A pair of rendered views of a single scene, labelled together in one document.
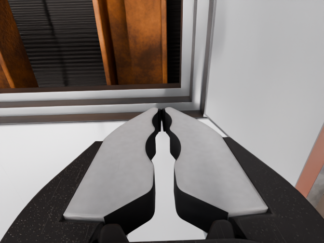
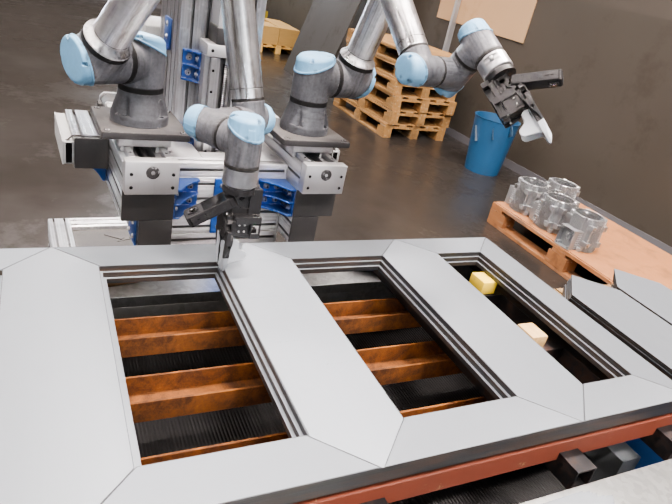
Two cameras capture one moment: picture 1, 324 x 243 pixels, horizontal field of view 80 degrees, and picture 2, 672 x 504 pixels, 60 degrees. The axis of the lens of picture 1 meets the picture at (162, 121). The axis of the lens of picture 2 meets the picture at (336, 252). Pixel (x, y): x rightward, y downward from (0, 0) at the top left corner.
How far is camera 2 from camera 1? 1.30 m
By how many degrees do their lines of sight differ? 52
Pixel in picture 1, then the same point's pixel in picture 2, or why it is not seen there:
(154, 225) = (276, 268)
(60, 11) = (199, 425)
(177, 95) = (217, 274)
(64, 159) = (247, 285)
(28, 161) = (251, 292)
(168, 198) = (257, 265)
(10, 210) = (282, 299)
